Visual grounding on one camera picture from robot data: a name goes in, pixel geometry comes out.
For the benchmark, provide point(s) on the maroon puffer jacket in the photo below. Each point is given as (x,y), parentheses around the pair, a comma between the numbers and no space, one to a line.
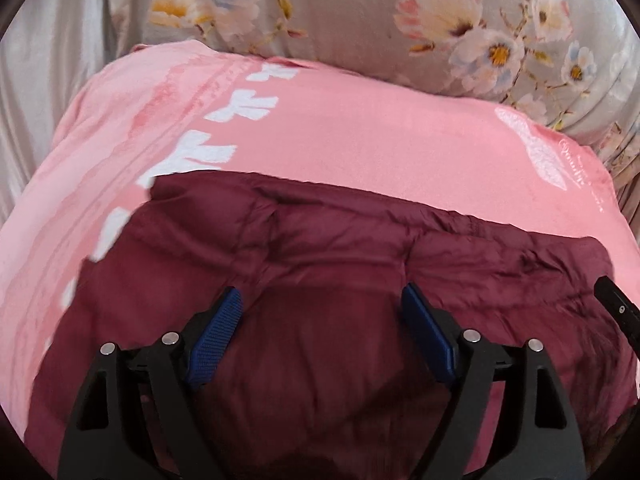
(330,245)

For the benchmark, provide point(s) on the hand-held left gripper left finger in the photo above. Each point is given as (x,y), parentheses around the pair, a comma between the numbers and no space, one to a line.
(215,337)

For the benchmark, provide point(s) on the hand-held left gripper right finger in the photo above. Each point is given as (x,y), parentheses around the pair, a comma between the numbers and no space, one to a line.
(430,332)

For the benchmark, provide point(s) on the white satin curtain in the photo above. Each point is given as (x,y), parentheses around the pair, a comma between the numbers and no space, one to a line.
(40,90)

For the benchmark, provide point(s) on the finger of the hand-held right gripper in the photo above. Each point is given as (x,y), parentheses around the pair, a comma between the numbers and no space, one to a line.
(620,307)

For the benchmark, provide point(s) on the pink printed blanket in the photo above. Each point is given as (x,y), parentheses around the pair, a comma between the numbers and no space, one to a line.
(380,125)

